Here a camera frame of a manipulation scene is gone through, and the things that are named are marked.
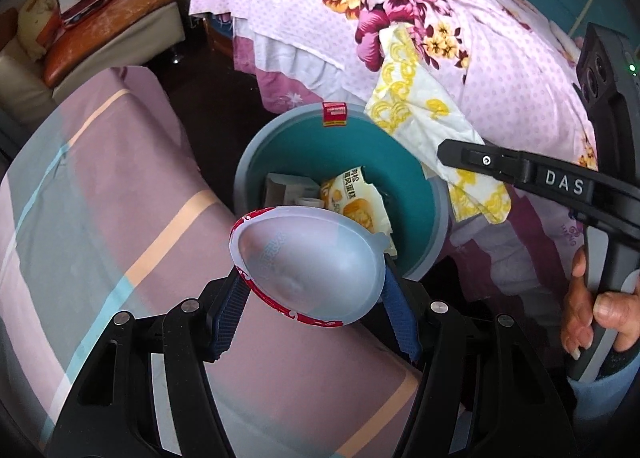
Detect yellow plush pillow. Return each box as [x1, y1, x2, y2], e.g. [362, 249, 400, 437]
[17, 0, 66, 61]

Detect red paper tag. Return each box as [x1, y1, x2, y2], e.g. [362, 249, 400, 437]
[321, 101, 349, 128]

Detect teal plastic bin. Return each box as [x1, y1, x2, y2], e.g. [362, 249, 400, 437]
[234, 103, 450, 281]

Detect yellow white tissue wrapper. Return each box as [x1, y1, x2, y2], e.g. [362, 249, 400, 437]
[364, 25, 513, 225]

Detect person's right hand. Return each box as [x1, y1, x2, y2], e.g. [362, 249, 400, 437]
[560, 245, 640, 359]

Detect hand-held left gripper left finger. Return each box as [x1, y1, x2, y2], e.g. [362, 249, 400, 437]
[45, 270, 251, 458]

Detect orange seat cushion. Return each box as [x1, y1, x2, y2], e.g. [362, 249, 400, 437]
[42, 0, 178, 86]

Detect yellow cake snack packet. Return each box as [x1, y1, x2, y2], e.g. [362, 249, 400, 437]
[320, 167, 398, 259]

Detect floral pink quilt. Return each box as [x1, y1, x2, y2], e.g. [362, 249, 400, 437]
[187, 0, 608, 319]

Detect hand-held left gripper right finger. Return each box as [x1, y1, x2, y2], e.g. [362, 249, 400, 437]
[380, 255, 578, 458]

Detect dark blue bed base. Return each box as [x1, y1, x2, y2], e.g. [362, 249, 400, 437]
[200, 13, 236, 59]

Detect beige sofa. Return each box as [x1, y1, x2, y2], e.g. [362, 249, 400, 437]
[0, 0, 186, 111]

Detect white medicine box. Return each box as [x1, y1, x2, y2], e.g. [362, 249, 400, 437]
[265, 173, 323, 209]

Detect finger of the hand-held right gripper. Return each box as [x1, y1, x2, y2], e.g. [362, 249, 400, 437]
[436, 139, 533, 185]

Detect person's blue jeans leg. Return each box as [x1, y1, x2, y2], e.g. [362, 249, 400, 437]
[570, 368, 640, 421]

